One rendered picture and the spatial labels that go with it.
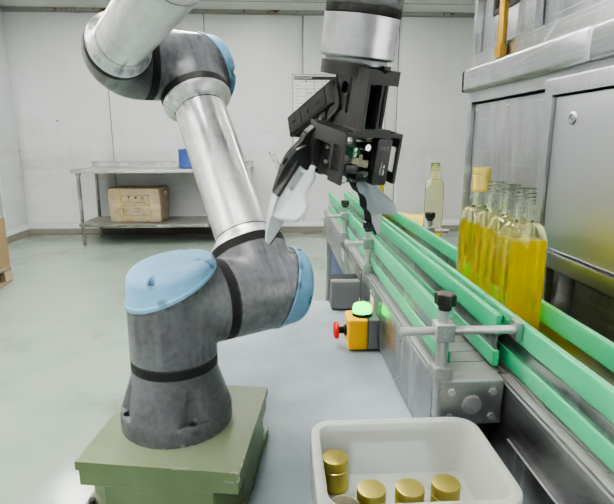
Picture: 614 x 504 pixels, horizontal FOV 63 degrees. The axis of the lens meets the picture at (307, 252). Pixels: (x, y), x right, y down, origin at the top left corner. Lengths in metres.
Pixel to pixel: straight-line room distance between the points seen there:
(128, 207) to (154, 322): 5.66
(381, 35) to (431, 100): 6.41
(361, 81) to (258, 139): 6.13
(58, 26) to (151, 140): 1.67
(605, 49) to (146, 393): 0.83
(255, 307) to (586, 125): 0.61
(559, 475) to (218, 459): 0.40
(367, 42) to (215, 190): 0.36
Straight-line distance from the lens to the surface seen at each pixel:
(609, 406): 0.62
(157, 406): 0.70
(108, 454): 0.72
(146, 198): 6.21
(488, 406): 0.79
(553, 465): 0.70
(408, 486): 0.66
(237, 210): 0.76
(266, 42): 6.72
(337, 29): 0.52
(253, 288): 0.69
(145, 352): 0.68
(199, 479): 0.68
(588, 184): 0.94
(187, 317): 0.65
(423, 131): 6.88
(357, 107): 0.51
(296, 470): 0.79
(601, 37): 0.97
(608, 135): 0.91
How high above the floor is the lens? 1.21
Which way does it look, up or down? 13 degrees down
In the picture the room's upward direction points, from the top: straight up
